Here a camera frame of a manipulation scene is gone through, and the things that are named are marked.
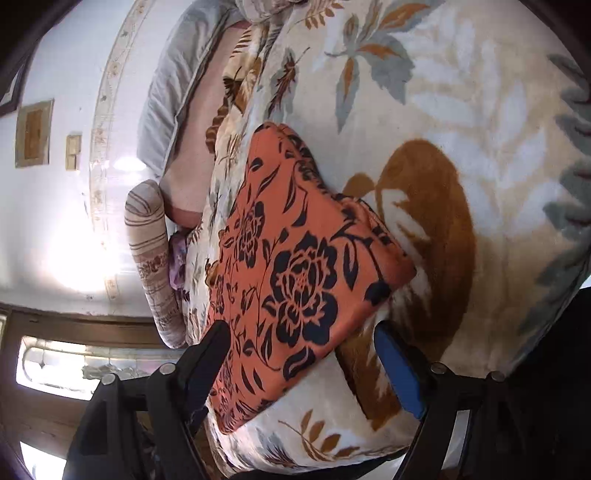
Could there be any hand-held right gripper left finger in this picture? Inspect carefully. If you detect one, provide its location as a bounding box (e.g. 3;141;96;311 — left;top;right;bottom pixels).
62;319;232;480

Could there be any striped bolster pillow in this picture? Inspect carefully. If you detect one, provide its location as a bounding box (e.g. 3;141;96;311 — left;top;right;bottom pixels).
124;179;188;350

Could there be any pink bed sheet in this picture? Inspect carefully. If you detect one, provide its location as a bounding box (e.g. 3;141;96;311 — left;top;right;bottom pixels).
159;21;254;230

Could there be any leaf print blanket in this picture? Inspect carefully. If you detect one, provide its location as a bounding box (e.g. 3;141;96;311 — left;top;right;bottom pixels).
182;0;591;478

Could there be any orange floral shirt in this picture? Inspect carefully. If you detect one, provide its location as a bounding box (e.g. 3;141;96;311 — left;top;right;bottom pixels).
201;122;419;435

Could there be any purple cloth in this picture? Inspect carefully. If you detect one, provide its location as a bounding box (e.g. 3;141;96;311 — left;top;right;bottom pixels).
168;232;189;292

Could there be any grey pillow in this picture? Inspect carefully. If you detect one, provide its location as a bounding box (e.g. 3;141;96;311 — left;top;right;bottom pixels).
137;0;241;180

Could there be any stained glass window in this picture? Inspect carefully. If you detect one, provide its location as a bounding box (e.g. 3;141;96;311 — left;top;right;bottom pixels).
16;335;155;402

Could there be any yellow framed wall panel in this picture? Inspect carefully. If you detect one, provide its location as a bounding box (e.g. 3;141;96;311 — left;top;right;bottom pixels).
15;99;55;168

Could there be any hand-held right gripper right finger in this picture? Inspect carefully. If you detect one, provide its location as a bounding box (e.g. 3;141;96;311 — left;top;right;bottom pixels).
374;322;525;480

